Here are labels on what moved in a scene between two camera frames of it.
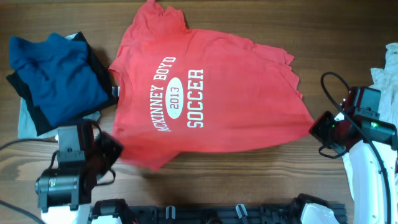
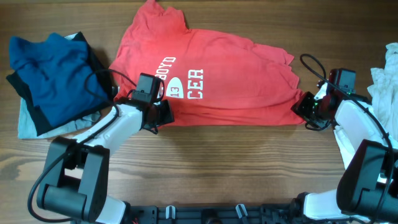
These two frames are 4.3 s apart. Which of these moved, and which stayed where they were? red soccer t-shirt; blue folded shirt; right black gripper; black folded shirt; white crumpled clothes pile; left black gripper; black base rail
Moved: left black gripper; red soccer t-shirt; right black gripper
Stayed: blue folded shirt; white crumpled clothes pile; black folded shirt; black base rail
